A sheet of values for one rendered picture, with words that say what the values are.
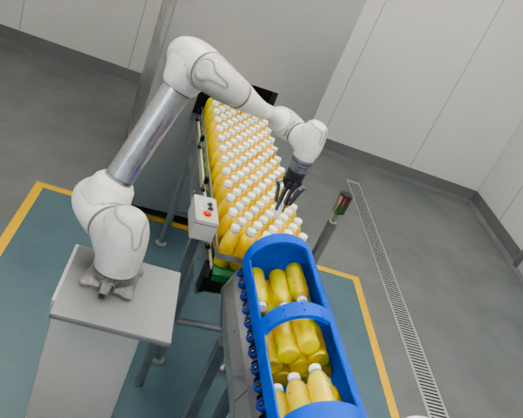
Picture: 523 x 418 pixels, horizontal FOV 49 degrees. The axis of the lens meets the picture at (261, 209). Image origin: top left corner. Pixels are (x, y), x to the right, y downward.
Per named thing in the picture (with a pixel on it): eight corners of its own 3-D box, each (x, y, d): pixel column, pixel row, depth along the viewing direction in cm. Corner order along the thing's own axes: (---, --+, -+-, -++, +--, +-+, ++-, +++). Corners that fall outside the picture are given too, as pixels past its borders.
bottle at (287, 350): (301, 361, 187) (291, 321, 203) (298, 346, 183) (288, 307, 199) (280, 366, 187) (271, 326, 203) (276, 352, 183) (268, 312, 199)
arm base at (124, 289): (73, 291, 186) (76, 278, 184) (95, 255, 206) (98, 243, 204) (127, 309, 188) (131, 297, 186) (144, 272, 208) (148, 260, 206)
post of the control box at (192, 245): (134, 385, 294) (194, 228, 247) (134, 379, 297) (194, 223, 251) (142, 386, 295) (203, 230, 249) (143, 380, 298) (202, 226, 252)
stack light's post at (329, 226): (250, 377, 328) (329, 222, 277) (249, 372, 331) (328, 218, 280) (256, 379, 329) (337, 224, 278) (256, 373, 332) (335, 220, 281)
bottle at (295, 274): (305, 270, 230) (314, 302, 214) (289, 278, 231) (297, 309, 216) (297, 259, 226) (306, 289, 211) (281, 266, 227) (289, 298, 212)
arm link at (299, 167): (315, 166, 226) (310, 178, 229) (311, 155, 234) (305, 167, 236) (295, 159, 223) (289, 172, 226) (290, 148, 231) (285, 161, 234)
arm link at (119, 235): (104, 284, 186) (119, 229, 176) (81, 249, 197) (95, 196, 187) (147, 277, 197) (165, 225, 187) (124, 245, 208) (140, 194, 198)
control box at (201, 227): (188, 237, 240) (196, 217, 235) (187, 211, 257) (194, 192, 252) (211, 243, 243) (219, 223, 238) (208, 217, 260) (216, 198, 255)
